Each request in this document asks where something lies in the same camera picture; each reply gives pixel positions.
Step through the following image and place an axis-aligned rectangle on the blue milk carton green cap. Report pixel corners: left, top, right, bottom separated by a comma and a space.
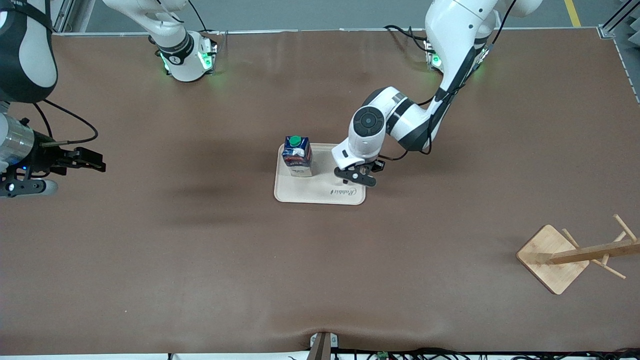
281, 135, 314, 178

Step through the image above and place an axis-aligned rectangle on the wooden cup rack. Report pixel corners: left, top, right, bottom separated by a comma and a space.
516, 214, 640, 296

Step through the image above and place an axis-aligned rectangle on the beige plastic tray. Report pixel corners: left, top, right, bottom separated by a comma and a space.
274, 143, 367, 206

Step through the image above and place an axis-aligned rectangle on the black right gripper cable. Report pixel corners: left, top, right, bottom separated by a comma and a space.
20, 99, 99, 147

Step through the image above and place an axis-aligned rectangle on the black left arm base cable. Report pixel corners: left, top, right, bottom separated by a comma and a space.
384, 25, 432, 53

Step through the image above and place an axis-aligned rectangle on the black arm base cable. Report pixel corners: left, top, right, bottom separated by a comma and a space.
187, 0, 221, 51
384, 25, 432, 53

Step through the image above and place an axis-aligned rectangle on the aluminium frame profile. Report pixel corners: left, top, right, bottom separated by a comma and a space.
599, 0, 640, 39
50, 0, 77, 35

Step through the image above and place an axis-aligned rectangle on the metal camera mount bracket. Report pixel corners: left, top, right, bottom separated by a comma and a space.
309, 331, 339, 360

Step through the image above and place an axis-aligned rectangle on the black right arm base cable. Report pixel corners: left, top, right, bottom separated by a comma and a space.
187, 0, 221, 51

